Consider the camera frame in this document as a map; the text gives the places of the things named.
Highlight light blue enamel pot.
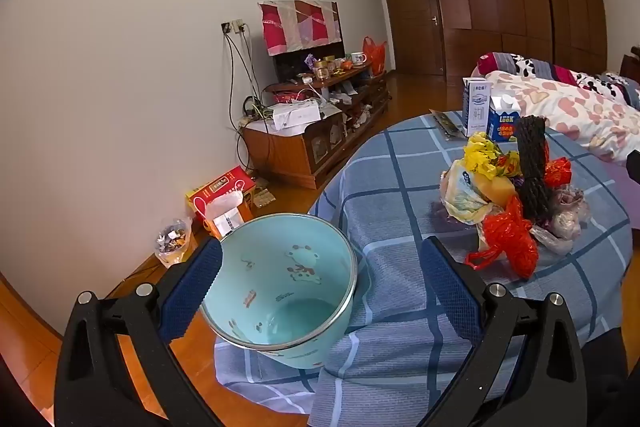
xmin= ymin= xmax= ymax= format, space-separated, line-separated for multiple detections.
xmin=200 ymin=213 xmax=359 ymax=370

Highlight clear snack packet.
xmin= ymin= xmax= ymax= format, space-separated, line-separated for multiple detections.
xmin=429 ymin=109 xmax=466 ymax=142

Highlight black foam net sleeve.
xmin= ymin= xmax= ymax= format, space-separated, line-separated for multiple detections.
xmin=513 ymin=116 xmax=555 ymax=223

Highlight white and blue plastic bag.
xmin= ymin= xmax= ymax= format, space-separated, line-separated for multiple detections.
xmin=440 ymin=159 xmax=501 ymax=225

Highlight white cardboard box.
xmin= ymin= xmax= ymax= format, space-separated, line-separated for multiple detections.
xmin=271 ymin=103 xmax=322 ymax=130

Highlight blue and white carton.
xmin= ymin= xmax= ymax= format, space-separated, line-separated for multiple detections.
xmin=487 ymin=95 xmax=521 ymax=144

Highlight wooden television cabinet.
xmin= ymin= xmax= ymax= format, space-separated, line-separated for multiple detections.
xmin=242 ymin=62 xmax=392 ymax=190

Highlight orange red plastic bag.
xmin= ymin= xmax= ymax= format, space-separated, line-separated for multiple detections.
xmin=362 ymin=36 xmax=388 ymax=76

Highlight pink heart print quilt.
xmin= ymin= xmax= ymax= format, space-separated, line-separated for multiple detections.
xmin=484 ymin=71 xmax=640 ymax=165

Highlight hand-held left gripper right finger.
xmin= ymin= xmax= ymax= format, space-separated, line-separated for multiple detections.
xmin=421 ymin=236 xmax=588 ymax=427

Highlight tall white milk carton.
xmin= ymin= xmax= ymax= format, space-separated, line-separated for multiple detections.
xmin=461 ymin=77 xmax=496 ymax=138

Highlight red cardboard box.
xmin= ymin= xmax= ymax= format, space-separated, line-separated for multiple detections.
xmin=185 ymin=165 xmax=257 ymax=223

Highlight yellow plastic bag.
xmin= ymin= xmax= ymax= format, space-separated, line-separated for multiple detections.
xmin=462 ymin=132 xmax=522 ymax=180

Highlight black hanging cables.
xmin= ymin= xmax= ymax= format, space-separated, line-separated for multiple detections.
xmin=222 ymin=27 xmax=266 ymax=168

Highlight large red plastic bag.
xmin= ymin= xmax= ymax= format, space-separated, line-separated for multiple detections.
xmin=465 ymin=197 xmax=540 ymax=280

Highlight purple bed sheet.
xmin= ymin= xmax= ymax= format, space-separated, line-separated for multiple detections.
xmin=602 ymin=159 xmax=640 ymax=233

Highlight striped cow print blanket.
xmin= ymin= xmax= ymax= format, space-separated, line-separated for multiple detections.
xmin=472 ymin=52 xmax=640 ymax=108

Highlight black television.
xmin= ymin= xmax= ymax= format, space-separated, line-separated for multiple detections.
xmin=272 ymin=2 xmax=346 ymax=82

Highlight clear bag of scraps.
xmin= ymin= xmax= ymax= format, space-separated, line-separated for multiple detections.
xmin=155 ymin=217 xmax=193 ymax=269

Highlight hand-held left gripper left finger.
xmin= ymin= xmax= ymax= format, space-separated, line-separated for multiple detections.
xmin=54 ymin=237 xmax=226 ymax=427

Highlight small red plastic bag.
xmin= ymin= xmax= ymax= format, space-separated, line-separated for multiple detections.
xmin=544 ymin=157 xmax=572 ymax=188

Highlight dark wooden door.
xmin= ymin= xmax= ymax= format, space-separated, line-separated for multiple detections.
xmin=378 ymin=0 xmax=447 ymax=78

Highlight red and pink patchwork cloth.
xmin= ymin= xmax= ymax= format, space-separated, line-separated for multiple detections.
xmin=257 ymin=0 xmax=345 ymax=56

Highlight dark wooden headboard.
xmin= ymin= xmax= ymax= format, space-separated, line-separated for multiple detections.
xmin=620 ymin=47 xmax=640 ymax=82

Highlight pink grey wrapper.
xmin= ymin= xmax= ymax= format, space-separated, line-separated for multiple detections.
xmin=550 ymin=189 xmax=588 ymax=238

